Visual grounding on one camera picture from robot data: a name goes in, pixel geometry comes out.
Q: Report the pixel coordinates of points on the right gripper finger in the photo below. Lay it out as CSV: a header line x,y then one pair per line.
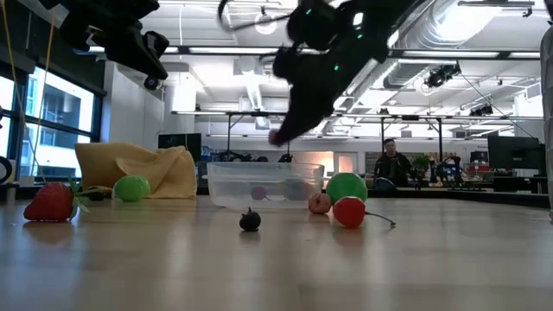
x,y
322,110
298,110

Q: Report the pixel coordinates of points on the red toy strawberry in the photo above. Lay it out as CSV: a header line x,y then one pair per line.
x,y
49,203

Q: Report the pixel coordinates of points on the green toy fruit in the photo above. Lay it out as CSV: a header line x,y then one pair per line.
x,y
345,185
131,188

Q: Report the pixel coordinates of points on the black framed window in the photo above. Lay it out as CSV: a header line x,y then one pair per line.
x,y
60,108

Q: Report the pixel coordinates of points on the seated person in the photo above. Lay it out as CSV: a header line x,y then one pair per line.
x,y
392,166

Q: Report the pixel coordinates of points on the black ceiling spotlight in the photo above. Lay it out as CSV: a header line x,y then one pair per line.
x,y
151,83

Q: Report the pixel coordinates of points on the pink toy lychee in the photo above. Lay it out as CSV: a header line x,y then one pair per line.
x,y
319,204

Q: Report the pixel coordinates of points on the clear plastic tupperware container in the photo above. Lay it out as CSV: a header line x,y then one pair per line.
x,y
233,181

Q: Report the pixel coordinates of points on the dark toy blueberry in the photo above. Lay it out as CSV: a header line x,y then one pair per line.
x,y
249,221

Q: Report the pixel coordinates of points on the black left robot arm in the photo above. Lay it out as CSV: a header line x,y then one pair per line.
x,y
108,13

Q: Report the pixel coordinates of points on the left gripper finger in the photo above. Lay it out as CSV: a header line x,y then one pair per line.
x,y
155,60

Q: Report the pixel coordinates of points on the black computer monitor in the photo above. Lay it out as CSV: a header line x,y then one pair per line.
x,y
179,144
516,153

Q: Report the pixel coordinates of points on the red toy cherry tomato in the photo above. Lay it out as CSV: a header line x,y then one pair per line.
x,y
349,211

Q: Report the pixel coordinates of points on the black ceiling device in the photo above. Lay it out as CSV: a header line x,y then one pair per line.
x,y
440,75

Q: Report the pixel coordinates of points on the yellow cloth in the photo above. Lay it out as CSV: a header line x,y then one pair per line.
x,y
164,173

